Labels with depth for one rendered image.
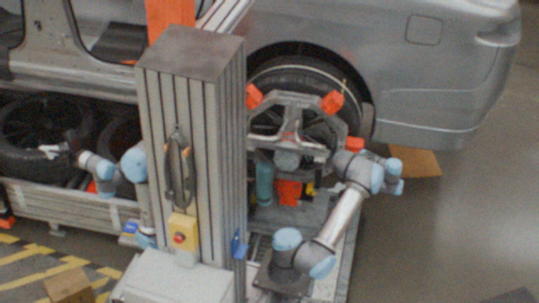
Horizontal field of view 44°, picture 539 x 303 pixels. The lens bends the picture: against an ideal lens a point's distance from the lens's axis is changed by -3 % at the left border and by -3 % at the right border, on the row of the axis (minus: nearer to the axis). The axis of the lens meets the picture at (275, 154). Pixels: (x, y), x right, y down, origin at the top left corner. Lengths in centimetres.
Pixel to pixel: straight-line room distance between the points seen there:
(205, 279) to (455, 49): 166
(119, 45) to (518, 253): 278
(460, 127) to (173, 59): 199
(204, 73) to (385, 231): 255
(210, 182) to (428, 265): 224
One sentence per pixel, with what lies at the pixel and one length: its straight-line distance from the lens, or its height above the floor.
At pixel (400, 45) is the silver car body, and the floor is 137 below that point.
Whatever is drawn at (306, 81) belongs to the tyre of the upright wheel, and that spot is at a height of 117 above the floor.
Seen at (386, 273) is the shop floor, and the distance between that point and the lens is 405.
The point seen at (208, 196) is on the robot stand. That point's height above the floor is 157.
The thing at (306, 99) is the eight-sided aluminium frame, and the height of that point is 111.
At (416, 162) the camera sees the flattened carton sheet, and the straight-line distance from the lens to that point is 474.
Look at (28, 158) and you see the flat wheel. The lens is 411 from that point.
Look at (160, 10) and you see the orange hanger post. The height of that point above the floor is 171.
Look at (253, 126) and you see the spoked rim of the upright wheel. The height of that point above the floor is 83.
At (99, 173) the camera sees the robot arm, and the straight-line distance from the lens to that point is 282.
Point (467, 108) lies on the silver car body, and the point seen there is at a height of 106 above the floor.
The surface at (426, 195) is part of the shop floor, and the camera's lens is 454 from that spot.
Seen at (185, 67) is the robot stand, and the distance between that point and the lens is 194.
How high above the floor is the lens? 313
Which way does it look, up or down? 42 degrees down
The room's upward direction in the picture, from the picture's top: 2 degrees clockwise
